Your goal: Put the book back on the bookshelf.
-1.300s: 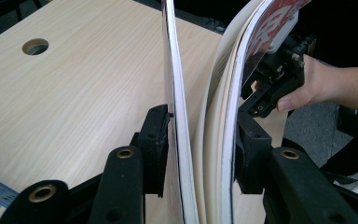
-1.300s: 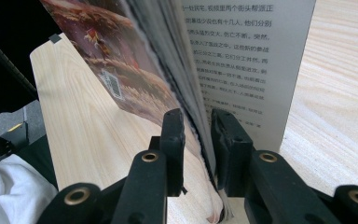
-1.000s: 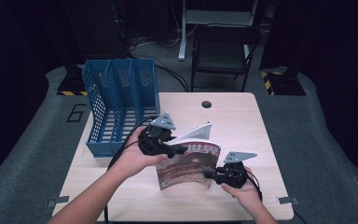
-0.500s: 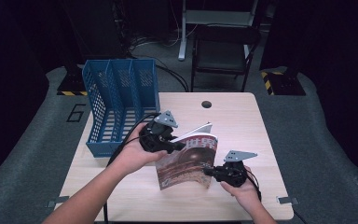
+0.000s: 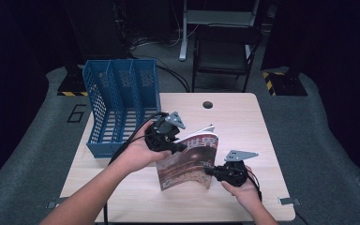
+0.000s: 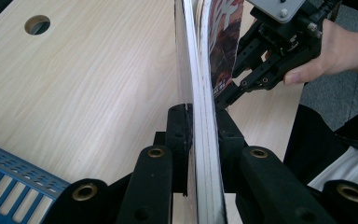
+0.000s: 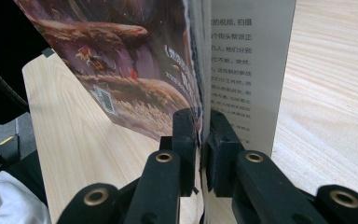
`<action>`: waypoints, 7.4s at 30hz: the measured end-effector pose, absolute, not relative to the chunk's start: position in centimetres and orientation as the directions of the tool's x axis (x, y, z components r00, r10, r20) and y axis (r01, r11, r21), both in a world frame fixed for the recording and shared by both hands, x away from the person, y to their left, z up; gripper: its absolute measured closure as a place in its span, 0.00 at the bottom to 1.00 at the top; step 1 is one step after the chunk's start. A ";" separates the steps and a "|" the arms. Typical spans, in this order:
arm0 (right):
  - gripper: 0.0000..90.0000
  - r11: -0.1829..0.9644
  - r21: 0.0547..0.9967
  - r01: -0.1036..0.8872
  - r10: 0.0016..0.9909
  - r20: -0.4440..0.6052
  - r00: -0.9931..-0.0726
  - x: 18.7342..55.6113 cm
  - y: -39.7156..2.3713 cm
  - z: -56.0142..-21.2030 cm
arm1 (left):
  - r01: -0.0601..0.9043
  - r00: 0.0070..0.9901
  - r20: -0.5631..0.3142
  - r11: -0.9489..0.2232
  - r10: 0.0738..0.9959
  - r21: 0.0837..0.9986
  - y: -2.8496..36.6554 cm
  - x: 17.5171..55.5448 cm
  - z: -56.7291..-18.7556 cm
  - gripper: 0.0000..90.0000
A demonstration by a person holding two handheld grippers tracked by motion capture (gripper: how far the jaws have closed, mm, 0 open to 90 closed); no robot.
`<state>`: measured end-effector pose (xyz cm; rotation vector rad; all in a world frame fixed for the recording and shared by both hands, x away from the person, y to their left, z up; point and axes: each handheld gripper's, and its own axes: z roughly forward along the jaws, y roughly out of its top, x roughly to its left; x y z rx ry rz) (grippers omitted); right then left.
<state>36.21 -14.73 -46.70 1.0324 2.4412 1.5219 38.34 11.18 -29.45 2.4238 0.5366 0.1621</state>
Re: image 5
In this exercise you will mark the grey table bracket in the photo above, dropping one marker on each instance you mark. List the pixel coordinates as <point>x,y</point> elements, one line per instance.
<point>56,203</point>
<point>289,201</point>

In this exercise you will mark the black base with yellow stripes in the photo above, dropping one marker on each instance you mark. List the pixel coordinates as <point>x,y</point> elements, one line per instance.
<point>286,82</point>
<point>72,86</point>

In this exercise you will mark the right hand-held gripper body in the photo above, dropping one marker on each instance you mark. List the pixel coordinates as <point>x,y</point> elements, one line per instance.
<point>232,173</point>

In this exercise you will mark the blue plastic file rack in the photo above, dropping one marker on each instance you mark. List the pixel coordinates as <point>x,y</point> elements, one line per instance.
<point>122,93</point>

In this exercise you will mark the person's left hand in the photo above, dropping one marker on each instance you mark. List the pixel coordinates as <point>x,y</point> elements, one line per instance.
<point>136,154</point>

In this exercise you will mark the person's right hand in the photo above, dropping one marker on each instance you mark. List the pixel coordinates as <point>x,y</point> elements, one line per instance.
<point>247,195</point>

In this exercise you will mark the black folding chair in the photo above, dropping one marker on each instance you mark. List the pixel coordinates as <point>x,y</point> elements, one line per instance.
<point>223,53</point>

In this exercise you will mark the magazine with reddish-brown cover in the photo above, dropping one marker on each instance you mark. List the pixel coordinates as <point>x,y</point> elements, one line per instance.
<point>187,165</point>

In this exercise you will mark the white metal desk frame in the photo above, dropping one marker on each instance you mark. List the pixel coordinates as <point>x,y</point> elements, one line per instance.
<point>215,17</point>

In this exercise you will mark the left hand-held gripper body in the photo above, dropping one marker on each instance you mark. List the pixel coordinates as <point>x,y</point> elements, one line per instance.
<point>161,134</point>

